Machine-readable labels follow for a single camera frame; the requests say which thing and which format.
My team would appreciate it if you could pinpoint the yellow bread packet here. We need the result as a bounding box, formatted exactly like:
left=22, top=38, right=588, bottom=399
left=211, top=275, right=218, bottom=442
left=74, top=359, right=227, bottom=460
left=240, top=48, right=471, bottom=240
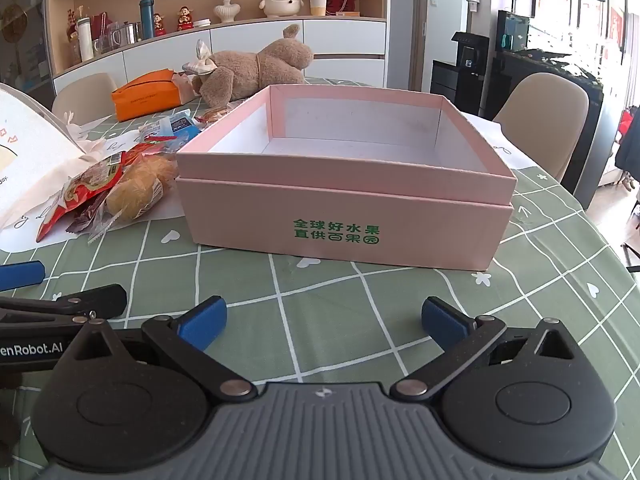
left=90, top=155, right=179, bottom=246

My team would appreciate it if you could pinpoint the small blue snack packet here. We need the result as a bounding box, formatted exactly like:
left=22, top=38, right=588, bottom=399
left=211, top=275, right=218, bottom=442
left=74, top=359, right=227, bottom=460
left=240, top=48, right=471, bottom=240
left=167, top=114, right=203, bottom=140

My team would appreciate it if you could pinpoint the orange tissue box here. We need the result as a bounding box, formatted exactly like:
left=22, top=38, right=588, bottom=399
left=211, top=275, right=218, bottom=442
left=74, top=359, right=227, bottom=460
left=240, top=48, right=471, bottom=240
left=111, top=71, right=201, bottom=122

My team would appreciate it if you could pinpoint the white and wood cabinet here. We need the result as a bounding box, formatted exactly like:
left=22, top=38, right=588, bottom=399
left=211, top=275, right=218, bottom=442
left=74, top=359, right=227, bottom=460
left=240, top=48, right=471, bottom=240
left=47, top=0, right=388, bottom=91

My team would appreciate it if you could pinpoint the green checkered tablecloth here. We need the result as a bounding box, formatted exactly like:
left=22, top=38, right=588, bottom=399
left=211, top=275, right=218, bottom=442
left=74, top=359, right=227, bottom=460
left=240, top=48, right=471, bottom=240
left=0, top=76, right=640, bottom=480

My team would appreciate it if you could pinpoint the dark brown snack packet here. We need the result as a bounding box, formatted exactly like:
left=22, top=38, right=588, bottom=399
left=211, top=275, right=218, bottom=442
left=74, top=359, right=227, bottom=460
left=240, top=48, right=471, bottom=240
left=67, top=204, right=108, bottom=236

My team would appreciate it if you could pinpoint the dark glass cabinet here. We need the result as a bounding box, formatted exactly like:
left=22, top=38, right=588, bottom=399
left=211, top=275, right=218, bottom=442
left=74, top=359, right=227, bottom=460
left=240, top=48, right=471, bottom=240
left=0, top=0, right=56, bottom=106

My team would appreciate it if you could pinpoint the white bottle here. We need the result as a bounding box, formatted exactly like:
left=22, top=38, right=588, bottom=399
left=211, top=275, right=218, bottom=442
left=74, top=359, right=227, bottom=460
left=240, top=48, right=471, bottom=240
left=76, top=16, right=96, bottom=62

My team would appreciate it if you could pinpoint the black water dispenser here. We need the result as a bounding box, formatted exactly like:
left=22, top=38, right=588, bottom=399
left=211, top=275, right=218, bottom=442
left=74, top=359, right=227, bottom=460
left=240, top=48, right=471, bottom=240
left=431, top=31, right=491, bottom=116

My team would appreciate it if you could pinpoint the pink cardboard box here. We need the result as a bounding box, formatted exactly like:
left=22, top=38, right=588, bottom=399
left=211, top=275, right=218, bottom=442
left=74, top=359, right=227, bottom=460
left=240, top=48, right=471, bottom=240
left=176, top=85, right=518, bottom=272

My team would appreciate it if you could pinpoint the red snack packet with picture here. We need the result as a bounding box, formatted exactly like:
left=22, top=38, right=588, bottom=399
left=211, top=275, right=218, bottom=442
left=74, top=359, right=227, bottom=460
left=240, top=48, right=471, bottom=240
left=36, top=152, right=126, bottom=243

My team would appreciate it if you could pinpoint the glass pitcher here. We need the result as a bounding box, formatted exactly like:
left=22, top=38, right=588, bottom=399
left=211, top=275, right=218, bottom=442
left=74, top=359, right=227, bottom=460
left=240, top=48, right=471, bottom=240
left=97, top=22, right=123, bottom=53

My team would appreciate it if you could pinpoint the small red-brown snack packet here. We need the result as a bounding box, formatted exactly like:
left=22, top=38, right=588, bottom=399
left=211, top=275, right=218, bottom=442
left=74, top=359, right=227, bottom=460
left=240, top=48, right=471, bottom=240
left=194, top=105, right=237, bottom=126

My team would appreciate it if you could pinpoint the brown plush toy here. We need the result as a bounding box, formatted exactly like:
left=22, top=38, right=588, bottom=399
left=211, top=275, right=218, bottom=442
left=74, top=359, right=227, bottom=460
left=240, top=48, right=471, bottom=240
left=182, top=23, right=315, bottom=110

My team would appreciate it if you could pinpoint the beige chair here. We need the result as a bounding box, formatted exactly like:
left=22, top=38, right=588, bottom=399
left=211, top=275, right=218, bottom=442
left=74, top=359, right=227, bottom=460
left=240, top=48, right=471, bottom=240
left=492, top=72, right=603, bottom=211
left=51, top=72, right=121, bottom=126

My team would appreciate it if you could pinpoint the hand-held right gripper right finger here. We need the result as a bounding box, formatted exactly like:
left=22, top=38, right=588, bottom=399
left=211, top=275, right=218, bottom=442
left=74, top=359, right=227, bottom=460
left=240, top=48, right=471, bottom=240
left=389, top=296, right=577, bottom=404

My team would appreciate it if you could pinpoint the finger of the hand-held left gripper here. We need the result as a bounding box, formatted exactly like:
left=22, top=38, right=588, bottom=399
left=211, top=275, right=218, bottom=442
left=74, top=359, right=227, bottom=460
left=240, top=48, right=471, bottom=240
left=0, top=284, right=128, bottom=330
left=0, top=261, right=46, bottom=292

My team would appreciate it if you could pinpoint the blue thermos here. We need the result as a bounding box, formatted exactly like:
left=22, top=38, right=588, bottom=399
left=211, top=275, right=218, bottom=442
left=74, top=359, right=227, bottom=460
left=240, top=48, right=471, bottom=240
left=139, top=0, right=156, bottom=41

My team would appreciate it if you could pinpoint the white printed bag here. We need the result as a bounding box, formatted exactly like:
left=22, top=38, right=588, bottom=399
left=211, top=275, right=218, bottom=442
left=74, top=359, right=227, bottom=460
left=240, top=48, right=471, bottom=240
left=0, top=82, right=101, bottom=233

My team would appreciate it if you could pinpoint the white vase with flowers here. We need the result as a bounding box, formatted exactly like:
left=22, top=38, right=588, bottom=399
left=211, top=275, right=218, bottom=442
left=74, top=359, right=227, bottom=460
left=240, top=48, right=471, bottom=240
left=213, top=0, right=242, bottom=24

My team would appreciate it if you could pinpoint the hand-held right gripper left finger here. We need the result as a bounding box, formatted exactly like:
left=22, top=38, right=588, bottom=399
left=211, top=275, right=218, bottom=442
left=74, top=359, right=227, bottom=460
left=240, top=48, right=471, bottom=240
left=74, top=296, right=257, bottom=404

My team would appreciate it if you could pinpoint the dark jacket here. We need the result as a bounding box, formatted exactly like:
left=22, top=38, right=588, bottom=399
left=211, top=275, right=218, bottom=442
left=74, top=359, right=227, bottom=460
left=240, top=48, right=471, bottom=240
left=614, top=105, right=640, bottom=171

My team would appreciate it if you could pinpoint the fish tank with black frame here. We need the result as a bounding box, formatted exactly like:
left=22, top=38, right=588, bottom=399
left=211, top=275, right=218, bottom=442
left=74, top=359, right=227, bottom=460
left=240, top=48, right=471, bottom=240
left=492, top=0, right=630, bottom=126

